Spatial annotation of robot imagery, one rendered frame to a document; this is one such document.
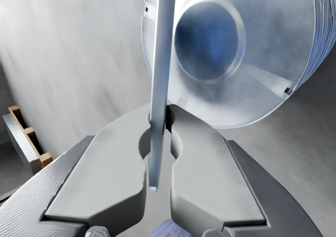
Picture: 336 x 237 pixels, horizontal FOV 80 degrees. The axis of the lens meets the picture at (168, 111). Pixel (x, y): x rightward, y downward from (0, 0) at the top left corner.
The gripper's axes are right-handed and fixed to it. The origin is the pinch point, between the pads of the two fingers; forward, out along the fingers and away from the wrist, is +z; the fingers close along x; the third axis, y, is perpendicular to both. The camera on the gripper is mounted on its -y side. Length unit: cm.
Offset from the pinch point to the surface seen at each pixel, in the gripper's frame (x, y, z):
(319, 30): 17.9, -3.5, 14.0
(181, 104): 3.7, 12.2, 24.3
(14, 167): -264, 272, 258
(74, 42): -52, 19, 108
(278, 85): 15.2, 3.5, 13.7
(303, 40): 15.9, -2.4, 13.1
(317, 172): 39, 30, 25
